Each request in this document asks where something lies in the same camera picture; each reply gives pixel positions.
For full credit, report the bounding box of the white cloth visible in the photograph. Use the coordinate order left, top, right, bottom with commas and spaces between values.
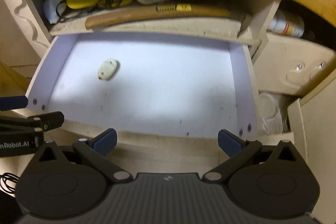
43, 0, 68, 24

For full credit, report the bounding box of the white cable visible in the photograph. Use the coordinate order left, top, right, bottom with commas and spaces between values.
259, 91, 291, 135

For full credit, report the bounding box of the cream cabinet door panel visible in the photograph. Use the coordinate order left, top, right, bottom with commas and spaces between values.
258, 32, 336, 98

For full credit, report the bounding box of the wooden handle hammer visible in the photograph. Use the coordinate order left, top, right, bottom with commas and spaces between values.
85, 4, 253, 31

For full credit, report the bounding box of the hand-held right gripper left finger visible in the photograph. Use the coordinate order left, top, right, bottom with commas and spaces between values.
31, 129, 133, 182

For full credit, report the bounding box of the white bottle orange label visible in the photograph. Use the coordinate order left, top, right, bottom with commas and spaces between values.
270, 10, 305, 38

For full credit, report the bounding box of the black wire loop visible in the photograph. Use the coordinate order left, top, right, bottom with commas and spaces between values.
0, 172, 19, 196

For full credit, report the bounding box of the cream cabinet with wood trim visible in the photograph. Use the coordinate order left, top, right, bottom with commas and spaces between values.
0, 0, 336, 151

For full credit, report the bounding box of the yellow device with black cable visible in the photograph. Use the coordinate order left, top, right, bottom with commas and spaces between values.
56, 0, 132, 23

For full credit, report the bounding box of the cream wooden drawer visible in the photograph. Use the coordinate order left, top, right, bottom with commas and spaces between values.
25, 32, 259, 177

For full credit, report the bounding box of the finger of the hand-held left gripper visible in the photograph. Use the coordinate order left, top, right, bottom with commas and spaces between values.
0, 112, 64, 133
0, 96, 28, 111

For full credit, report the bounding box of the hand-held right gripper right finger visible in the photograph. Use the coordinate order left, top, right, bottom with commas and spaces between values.
202, 129, 302, 182

